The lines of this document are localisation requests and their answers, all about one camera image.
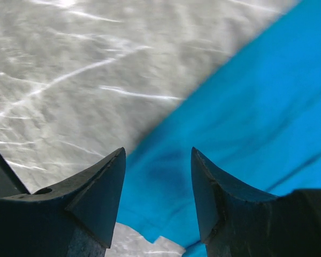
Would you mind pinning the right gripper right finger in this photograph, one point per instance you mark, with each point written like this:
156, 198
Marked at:
236, 219

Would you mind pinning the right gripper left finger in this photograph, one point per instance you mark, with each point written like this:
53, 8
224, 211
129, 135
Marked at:
74, 217

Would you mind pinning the blue t-shirt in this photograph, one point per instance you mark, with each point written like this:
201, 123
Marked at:
258, 118

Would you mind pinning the black base beam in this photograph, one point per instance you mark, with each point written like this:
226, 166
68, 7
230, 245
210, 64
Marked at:
10, 184

